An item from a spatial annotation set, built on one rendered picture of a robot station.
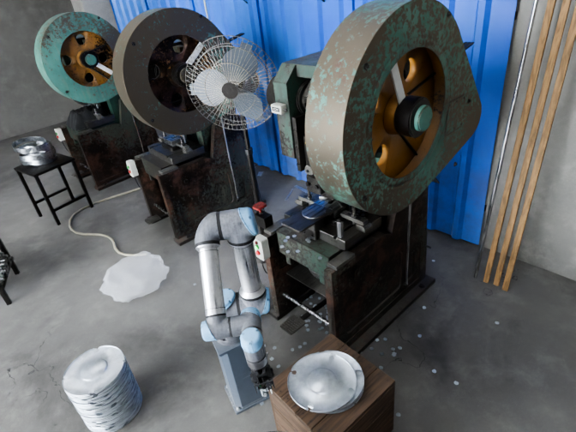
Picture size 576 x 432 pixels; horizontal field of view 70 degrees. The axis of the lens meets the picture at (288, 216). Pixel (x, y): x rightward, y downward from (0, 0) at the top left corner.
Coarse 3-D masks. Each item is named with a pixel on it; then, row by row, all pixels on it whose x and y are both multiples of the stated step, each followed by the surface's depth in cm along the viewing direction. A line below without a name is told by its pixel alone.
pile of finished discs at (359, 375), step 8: (328, 352) 186; (336, 352) 186; (352, 360) 181; (360, 368) 177; (360, 376) 174; (360, 384) 171; (360, 392) 168; (352, 400) 165; (312, 408) 166; (344, 408) 164
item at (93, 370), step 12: (96, 348) 214; (108, 348) 213; (84, 360) 208; (96, 360) 206; (108, 360) 206; (72, 372) 202; (84, 372) 201; (96, 372) 200; (108, 372) 200; (72, 384) 196; (84, 384) 195; (96, 384) 195; (108, 384) 193
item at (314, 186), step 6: (306, 150) 203; (306, 156) 205; (306, 162) 207; (306, 168) 208; (312, 174) 207; (312, 180) 205; (312, 186) 207; (318, 186) 204; (318, 192) 206; (324, 192) 206
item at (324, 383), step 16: (320, 352) 185; (304, 368) 180; (320, 368) 178; (336, 368) 178; (352, 368) 176; (288, 384) 174; (304, 384) 173; (320, 384) 171; (336, 384) 171; (352, 384) 170; (304, 400) 166; (320, 400) 166; (336, 400) 165
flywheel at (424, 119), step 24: (432, 72) 175; (384, 96) 157; (408, 96) 158; (432, 96) 181; (384, 120) 161; (408, 120) 154; (432, 120) 185; (384, 144) 169; (384, 168) 173; (408, 168) 184
